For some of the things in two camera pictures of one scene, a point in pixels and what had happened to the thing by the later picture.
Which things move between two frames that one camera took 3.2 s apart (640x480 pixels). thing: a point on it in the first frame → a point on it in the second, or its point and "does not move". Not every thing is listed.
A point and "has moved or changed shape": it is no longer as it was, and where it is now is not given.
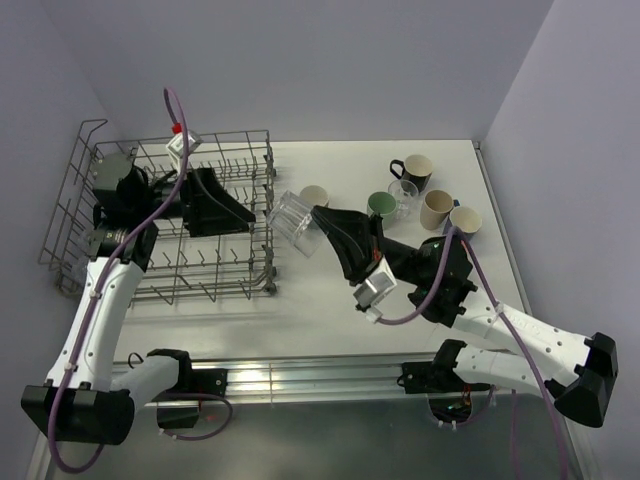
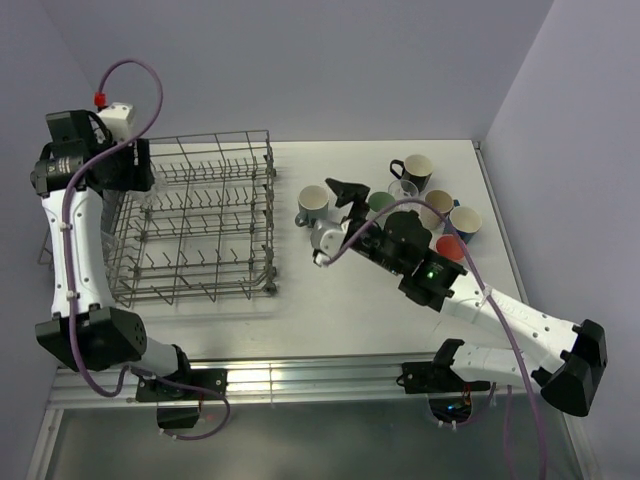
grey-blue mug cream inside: x=314 y=195 does not move
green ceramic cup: x=384 y=204 does not move
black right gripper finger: x=356 y=237 → x=347 y=193
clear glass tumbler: x=292 y=218 has moved or changed shape
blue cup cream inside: x=465 y=218 does not move
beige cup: x=436 y=206 does not move
